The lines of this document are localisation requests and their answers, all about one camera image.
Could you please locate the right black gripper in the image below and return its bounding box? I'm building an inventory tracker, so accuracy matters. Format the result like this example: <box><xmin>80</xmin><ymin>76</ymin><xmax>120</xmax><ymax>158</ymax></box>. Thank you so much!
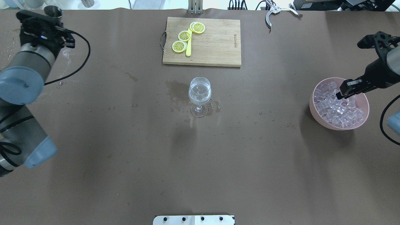
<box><xmin>336</xmin><ymin>59</ymin><xmax>400</xmax><ymax>100</ymax></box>

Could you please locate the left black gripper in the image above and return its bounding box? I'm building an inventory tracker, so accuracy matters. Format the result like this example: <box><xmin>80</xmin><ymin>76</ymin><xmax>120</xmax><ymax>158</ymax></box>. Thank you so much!
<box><xmin>16</xmin><ymin>10</ymin><xmax>75</xmax><ymax>55</ymax></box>

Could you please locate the steel jigger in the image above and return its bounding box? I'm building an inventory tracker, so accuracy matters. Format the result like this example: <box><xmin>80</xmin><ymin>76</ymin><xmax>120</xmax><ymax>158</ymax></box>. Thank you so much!
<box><xmin>44</xmin><ymin>5</ymin><xmax>63</xmax><ymax>20</ymax></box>

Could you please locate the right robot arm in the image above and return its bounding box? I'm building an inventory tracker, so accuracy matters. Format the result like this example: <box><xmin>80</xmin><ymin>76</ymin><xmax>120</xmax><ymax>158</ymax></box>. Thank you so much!
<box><xmin>336</xmin><ymin>47</ymin><xmax>400</xmax><ymax>100</ymax></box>

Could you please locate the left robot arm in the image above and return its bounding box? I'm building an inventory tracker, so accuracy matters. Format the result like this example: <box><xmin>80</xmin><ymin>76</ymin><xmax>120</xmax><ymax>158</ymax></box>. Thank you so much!
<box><xmin>0</xmin><ymin>5</ymin><xmax>75</xmax><ymax>177</ymax></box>

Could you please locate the clear ice cube pile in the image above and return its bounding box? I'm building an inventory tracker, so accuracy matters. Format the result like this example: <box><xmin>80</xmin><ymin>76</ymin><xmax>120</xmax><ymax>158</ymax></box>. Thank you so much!
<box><xmin>313</xmin><ymin>82</ymin><xmax>365</xmax><ymax>128</ymax></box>

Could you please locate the clear wine glass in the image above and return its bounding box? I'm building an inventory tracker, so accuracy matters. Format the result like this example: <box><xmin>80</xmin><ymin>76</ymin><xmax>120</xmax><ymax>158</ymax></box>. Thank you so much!
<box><xmin>188</xmin><ymin>77</ymin><xmax>212</xmax><ymax>118</ymax></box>

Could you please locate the pink bowl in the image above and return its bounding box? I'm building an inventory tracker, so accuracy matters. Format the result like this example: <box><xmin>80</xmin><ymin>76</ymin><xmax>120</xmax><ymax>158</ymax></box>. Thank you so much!
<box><xmin>309</xmin><ymin>77</ymin><xmax>370</xmax><ymax>130</ymax></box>

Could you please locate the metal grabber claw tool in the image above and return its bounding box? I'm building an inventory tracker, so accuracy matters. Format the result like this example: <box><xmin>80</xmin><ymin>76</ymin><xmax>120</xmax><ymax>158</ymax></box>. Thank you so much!
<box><xmin>264</xmin><ymin>0</ymin><xmax>303</xmax><ymax>30</ymax></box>

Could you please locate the bamboo cutting board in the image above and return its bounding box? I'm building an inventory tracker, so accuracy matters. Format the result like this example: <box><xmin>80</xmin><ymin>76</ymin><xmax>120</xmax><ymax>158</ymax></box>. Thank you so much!
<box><xmin>162</xmin><ymin>17</ymin><xmax>242</xmax><ymax>68</ymax></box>

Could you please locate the middle lemon slice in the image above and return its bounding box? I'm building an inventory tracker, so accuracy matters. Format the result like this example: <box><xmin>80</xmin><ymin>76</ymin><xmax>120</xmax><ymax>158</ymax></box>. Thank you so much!
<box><xmin>177</xmin><ymin>30</ymin><xmax>192</xmax><ymax>42</ymax></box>

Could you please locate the yellow plastic knife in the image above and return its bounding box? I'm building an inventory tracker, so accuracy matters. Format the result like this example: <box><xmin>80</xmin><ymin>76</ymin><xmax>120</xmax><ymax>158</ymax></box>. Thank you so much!
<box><xmin>185</xmin><ymin>28</ymin><xmax>193</xmax><ymax>57</ymax></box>

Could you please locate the far lemon slice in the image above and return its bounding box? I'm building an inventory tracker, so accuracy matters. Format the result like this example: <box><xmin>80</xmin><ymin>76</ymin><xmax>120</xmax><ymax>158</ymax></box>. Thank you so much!
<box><xmin>189</xmin><ymin>22</ymin><xmax>206</xmax><ymax>34</ymax></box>

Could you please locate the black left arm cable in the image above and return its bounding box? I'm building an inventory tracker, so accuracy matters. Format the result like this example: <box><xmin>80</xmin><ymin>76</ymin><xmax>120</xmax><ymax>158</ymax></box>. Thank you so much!
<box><xmin>44</xmin><ymin>27</ymin><xmax>91</xmax><ymax>86</ymax></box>

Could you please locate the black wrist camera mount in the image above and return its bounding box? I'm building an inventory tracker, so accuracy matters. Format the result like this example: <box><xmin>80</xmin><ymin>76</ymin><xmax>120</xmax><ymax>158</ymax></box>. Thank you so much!
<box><xmin>357</xmin><ymin>31</ymin><xmax>400</xmax><ymax>60</ymax></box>

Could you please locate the lemon slice near handle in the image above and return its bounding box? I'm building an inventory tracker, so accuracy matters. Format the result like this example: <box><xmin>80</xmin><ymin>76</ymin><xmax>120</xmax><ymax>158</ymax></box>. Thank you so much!
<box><xmin>171</xmin><ymin>40</ymin><xmax>187</xmax><ymax>53</ymax></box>

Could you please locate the aluminium frame post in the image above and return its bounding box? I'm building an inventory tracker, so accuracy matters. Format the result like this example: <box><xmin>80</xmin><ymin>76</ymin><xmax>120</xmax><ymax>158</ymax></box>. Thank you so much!
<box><xmin>187</xmin><ymin>0</ymin><xmax>204</xmax><ymax>15</ymax></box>

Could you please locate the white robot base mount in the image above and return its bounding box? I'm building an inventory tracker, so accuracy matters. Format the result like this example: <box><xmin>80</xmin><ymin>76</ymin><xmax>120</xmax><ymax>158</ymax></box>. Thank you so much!
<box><xmin>152</xmin><ymin>215</ymin><xmax>236</xmax><ymax>225</ymax></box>

